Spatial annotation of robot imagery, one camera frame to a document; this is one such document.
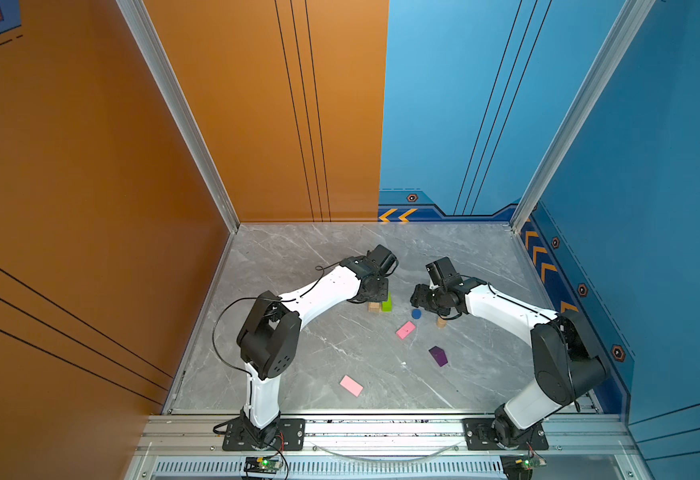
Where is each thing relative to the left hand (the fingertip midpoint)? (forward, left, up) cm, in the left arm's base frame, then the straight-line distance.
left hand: (380, 291), depth 90 cm
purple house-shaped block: (-16, -17, -8) cm, 25 cm away
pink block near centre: (-9, -8, -8) cm, 14 cm away
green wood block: (-1, -3, -6) cm, 7 cm away
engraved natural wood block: (-3, +2, -5) cm, 6 cm away
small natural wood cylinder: (-7, -19, -7) cm, 22 cm away
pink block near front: (-25, +8, -9) cm, 28 cm away
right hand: (-1, -11, -3) cm, 12 cm away
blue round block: (-3, -12, -8) cm, 14 cm away
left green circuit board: (-43, +29, -10) cm, 52 cm away
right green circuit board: (-42, -33, -9) cm, 54 cm away
